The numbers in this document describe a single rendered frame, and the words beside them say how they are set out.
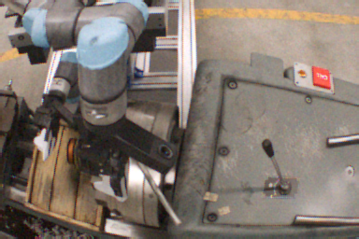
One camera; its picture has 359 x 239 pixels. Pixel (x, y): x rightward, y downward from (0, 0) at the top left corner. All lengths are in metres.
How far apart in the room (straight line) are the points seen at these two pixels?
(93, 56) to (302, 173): 0.57
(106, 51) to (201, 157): 0.44
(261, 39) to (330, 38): 0.63
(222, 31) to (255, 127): 1.83
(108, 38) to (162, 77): 1.73
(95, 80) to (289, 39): 2.33
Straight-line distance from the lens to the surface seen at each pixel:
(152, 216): 1.04
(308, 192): 0.96
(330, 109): 1.07
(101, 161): 0.71
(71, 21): 0.70
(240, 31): 2.81
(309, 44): 2.89
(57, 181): 1.39
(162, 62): 2.37
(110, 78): 0.61
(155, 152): 0.70
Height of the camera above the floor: 2.13
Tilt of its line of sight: 61 degrees down
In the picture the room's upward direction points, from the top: 2 degrees counter-clockwise
